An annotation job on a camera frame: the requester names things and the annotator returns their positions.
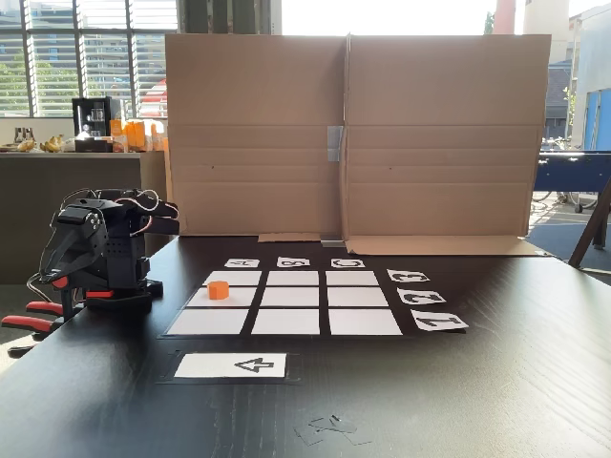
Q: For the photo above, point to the round orange token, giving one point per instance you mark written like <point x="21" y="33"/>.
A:
<point x="218" y="291"/>

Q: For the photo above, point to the white nine-square grid sheet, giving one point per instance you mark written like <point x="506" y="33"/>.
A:
<point x="310" y="305"/>

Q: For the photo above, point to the dark counter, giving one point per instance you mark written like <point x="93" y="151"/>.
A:
<point x="28" y="205"/>

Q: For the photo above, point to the black clamp red trigger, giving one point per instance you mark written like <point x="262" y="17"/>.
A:
<point x="114" y="300"/>

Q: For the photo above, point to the yellow banana bunch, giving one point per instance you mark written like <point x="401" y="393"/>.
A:
<point x="26" y="146"/>
<point x="51" y="143"/>

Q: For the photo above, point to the black coffee machine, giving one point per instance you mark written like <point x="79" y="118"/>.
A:
<point x="95" y="124"/>

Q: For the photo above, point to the orange cartons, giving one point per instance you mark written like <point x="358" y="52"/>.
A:
<point x="138" y="133"/>

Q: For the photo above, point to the paper sheet letter A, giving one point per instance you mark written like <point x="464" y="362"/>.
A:
<point x="242" y="263"/>

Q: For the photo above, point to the white arrow paper sheet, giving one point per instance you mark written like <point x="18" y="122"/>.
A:
<point x="210" y="366"/>

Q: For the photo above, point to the paper sheet letter B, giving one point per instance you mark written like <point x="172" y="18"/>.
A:
<point x="293" y="262"/>

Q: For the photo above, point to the brown cardboard panel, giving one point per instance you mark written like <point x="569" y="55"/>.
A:
<point x="267" y="95"/>
<point x="444" y="119"/>

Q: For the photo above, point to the grey tape on table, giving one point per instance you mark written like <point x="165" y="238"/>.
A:
<point x="332" y="242"/>

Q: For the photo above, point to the grey tape on cardboard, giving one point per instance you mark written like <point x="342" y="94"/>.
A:
<point x="335" y="143"/>

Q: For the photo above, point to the paper sheet letter C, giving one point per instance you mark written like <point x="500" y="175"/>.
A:
<point x="348" y="263"/>

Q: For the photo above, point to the paper sheet number 3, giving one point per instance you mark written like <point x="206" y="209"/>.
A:
<point x="408" y="276"/>

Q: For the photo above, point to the paper sheet number 2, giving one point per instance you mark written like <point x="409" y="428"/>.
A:
<point x="421" y="296"/>

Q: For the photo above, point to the paper sheet number 1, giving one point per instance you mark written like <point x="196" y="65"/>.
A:
<point x="439" y="320"/>

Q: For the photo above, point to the brown wooden leg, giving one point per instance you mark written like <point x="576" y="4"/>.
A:
<point x="592" y="224"/>

